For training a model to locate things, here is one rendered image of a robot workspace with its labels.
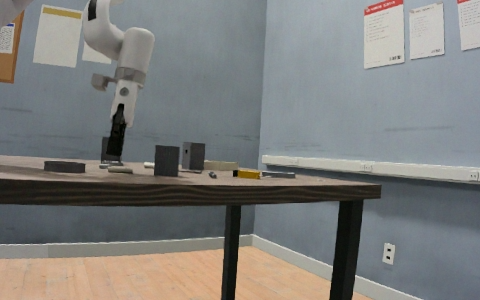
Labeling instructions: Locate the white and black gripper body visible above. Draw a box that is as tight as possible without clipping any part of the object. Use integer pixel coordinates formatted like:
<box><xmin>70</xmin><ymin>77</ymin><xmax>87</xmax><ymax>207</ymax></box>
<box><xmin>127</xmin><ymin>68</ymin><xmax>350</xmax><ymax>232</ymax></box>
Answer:
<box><xmin>110</xmin><ymin>79</ymin><xmax>144</xmax><ymax>128</ymax></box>

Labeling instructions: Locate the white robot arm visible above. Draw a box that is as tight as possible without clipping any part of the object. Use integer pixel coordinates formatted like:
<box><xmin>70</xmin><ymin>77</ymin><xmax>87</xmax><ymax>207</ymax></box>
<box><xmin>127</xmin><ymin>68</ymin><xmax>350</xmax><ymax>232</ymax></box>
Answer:
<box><xmin>0</xmin><ymin>0</ymin><xmax>155</xmax><ymax>92</ymax></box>

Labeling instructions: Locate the grey round shallow dish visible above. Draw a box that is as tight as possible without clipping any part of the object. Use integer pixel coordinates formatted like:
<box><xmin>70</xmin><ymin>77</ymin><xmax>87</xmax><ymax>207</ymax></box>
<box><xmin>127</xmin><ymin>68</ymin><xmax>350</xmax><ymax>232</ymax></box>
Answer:
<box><xmin>44</xmin><ymin>161</ymin><xmax>86</xmax><ymax>173</ymax></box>

